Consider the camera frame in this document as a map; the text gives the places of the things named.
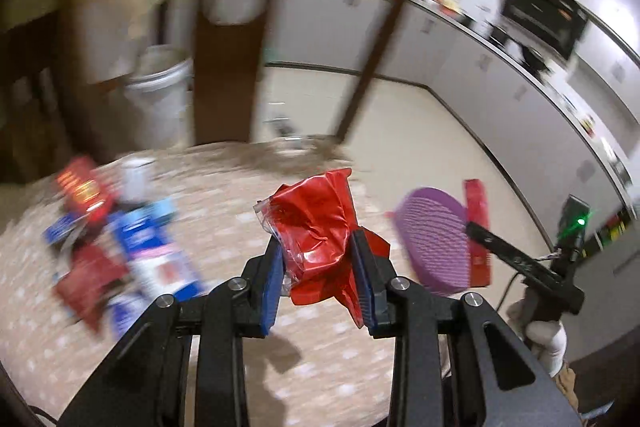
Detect clear plastic clip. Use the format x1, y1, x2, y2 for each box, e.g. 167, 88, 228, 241
265, 114, 311, 155

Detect red cardboard box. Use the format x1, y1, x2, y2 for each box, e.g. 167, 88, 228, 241
462, 178, 493, 289

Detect brown wooden chair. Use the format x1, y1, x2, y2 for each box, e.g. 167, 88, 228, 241
50, 0, 461, 148

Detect small white box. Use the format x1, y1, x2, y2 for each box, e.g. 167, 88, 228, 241
120, 158, 153, 205

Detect grey kitchen base cabinets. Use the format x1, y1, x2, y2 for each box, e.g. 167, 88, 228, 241
265, 0, 636, 218

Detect black range hood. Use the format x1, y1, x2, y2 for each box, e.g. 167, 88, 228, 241
500, 0, 588, 60

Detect blue white packet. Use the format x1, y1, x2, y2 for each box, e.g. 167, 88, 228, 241
107, 199, 208, 308

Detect purple plastic basket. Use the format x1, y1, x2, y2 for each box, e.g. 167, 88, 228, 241
392, 187, 481, 298

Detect white plastic bucket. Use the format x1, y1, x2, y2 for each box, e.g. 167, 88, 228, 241
122, 44, 193, 148

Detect white fuzzy slipper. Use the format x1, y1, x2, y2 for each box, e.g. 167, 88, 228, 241
507, 299, 568, 378

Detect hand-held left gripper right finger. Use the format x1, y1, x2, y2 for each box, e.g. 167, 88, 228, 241
350, 229, 581, 427

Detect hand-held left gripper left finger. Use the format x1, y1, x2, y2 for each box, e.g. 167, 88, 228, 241
60, 234, 286, 427

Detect cream tablecloth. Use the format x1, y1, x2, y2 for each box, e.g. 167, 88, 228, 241
67, 0, 208, 85

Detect small blue packet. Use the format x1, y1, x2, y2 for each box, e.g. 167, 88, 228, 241
42, 214, 83, 253

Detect red plastic wrapper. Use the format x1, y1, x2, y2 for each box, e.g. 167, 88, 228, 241
254, 168, 392, 327

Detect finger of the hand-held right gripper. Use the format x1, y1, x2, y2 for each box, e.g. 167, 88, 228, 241
465, 222, 562, 284

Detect dark red wrapper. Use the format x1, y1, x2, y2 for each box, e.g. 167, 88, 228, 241
54, 244, 128, 333

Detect red cigarette box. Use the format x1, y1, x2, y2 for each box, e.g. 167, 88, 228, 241
54, 156, 118, 225

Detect grey wall cabinets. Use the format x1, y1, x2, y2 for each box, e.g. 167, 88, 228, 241
570, 2, 640, 108

